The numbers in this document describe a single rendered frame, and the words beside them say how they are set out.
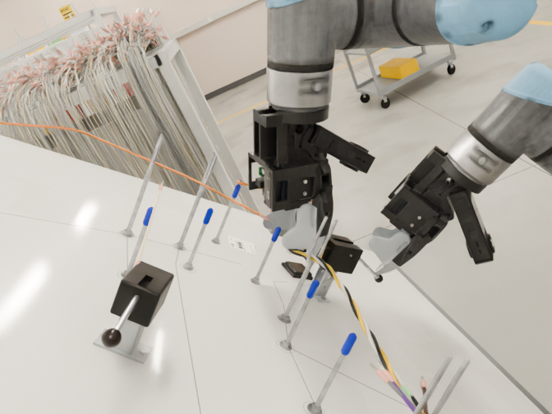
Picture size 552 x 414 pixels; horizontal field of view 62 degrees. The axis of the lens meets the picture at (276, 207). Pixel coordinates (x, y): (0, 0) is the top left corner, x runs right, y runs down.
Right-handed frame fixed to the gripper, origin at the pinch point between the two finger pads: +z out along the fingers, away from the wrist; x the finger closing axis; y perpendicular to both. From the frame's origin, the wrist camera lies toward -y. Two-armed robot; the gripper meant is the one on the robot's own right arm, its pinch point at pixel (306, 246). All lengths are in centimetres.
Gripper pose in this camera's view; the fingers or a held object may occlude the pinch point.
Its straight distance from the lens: 64.1
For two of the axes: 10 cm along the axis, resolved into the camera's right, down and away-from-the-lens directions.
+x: 4.5, 4.1, -7.9
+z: -0.1, 8.9, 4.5
